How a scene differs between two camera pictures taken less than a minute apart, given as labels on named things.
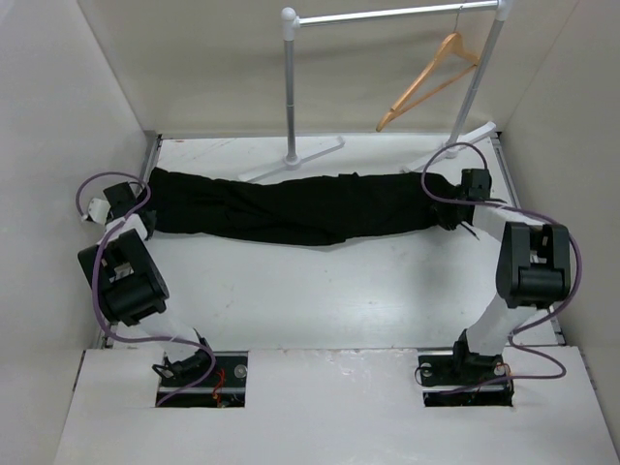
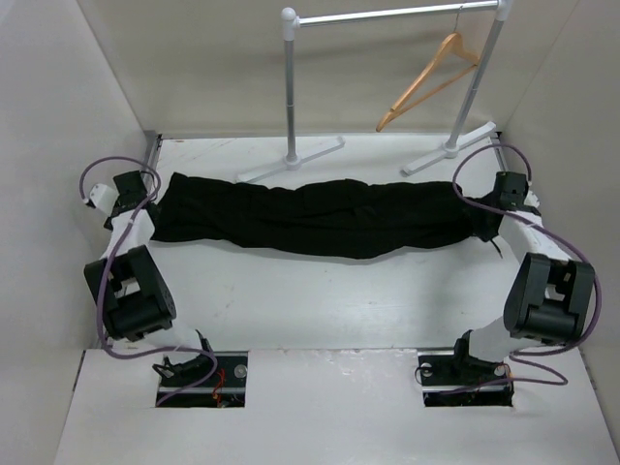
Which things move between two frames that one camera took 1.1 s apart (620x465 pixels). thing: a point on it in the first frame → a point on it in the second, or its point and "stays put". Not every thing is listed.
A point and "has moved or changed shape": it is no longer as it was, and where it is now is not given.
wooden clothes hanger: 453,45 stays put
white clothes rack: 455,143 stays put
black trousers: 331,207 has moved or changed shape
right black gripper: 445,219 → 483,232
